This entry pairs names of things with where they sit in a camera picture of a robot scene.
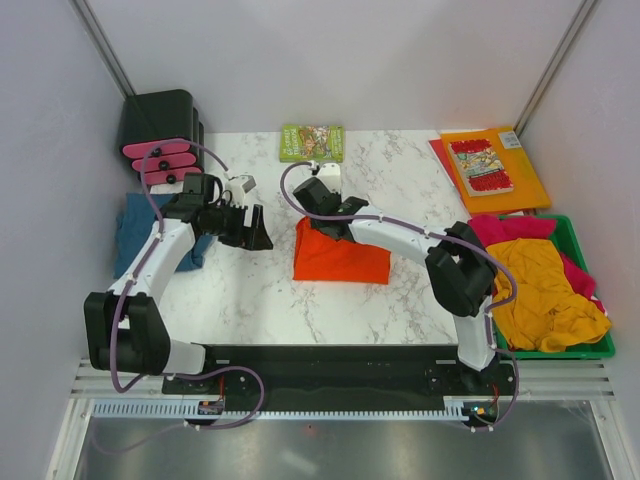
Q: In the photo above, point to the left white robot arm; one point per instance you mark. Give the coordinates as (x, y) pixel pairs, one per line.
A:
(125, 330)

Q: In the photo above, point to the blue folded t shirt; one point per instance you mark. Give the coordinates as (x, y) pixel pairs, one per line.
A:
(134, 225)

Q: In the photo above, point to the red comic book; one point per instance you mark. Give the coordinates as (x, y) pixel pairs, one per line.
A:
(480, 167)

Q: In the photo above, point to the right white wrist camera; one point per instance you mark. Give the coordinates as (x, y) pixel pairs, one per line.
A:
(329, 174)

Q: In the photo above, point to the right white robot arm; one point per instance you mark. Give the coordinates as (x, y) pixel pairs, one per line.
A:
(460, 272)

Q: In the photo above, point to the white slotted cable duct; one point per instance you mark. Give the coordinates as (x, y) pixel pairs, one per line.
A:
(192, 409)

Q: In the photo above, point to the orange t shirt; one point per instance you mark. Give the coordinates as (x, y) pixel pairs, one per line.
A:
(318, 257)

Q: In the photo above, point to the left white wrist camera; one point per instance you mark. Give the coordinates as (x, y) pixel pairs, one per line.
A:
(237, 188)

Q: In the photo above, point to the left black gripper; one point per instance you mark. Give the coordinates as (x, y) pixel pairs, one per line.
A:
(253, 238)

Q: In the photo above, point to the green plastic bin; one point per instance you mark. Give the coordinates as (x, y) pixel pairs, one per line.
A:
(605, 348)

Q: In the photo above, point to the orange folder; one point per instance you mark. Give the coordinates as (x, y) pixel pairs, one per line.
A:
(528, 192)

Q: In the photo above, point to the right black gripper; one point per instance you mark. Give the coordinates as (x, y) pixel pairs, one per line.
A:
(313, 222)

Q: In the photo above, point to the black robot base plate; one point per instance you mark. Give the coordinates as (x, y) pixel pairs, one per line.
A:
(343, 379)

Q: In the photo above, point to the red folder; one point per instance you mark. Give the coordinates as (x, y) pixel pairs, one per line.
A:
(438, 148)

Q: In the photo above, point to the yellow t shirt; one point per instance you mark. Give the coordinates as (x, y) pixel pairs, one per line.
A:
(546, 315)

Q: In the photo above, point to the black pink drawer unit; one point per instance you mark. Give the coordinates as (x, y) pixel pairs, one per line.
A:
(158, 136)

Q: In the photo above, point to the magenta t shirt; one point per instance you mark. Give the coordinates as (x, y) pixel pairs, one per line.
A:
(492, 229)

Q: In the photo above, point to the green paperback book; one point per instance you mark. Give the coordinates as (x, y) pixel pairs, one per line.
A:
(323, 143)

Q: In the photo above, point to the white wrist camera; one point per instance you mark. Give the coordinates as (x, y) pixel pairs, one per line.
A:
(329, 174)
(237, 188)

